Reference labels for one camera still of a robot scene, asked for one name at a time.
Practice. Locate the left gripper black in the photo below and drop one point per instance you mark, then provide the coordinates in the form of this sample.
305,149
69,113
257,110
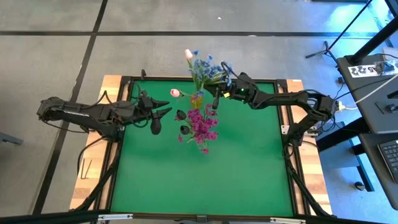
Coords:
144,109

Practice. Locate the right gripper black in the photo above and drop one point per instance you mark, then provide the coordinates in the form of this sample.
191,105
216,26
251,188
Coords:
242,88

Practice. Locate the blue artificial flower bunch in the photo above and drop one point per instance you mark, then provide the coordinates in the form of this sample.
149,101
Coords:
199,63
214,73

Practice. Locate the pink artificial tulip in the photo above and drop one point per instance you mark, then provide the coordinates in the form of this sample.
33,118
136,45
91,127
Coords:
175,92
188,53

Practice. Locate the dark artificial tulip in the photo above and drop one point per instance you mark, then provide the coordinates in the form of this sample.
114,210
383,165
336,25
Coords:
185,129
181,115

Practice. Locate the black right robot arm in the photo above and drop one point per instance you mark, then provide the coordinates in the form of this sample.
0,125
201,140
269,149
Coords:
280,98

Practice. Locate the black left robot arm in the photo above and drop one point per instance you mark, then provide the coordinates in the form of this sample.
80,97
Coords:
71,112

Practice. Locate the yellow glass vase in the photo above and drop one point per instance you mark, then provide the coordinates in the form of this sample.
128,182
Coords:
196,102

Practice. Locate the small yellow gripper tag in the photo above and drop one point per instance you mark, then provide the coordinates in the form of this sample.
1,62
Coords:
227,94

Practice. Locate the green table mat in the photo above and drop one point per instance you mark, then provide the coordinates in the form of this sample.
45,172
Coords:
186,180

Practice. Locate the black hex key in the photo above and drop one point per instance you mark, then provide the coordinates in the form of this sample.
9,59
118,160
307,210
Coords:
88,169
82,169

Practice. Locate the black tripod stand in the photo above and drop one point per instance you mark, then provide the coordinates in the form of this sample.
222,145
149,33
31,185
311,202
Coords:
326,50

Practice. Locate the white power strip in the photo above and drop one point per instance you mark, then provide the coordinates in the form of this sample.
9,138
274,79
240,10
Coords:
341,106

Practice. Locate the white printed label sheet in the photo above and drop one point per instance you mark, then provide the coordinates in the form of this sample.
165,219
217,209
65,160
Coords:
360,71

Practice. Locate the grey floor object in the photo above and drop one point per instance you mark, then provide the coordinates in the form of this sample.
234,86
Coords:
9,139

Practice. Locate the black rig beam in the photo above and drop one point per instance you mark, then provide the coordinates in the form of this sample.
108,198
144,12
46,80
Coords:
46,217

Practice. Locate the black monitor pole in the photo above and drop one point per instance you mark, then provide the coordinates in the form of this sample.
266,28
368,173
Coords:
373,42

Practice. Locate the black desk leg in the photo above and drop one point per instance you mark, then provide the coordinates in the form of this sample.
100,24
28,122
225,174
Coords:
363,174

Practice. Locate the dark grey desk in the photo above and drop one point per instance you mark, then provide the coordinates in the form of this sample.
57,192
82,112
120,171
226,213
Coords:
371,168

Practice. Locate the black keyboard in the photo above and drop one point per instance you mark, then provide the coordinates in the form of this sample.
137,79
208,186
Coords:
390,158

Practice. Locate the black metal table frame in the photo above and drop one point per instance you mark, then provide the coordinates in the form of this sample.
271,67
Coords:
161,78

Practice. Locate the black frame clamp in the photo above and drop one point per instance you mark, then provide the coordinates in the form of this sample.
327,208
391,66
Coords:
143,74

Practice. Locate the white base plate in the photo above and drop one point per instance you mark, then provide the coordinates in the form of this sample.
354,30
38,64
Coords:
286,129

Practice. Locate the silver metal bracket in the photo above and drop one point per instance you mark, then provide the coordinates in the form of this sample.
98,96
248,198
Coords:
115,217
287,221

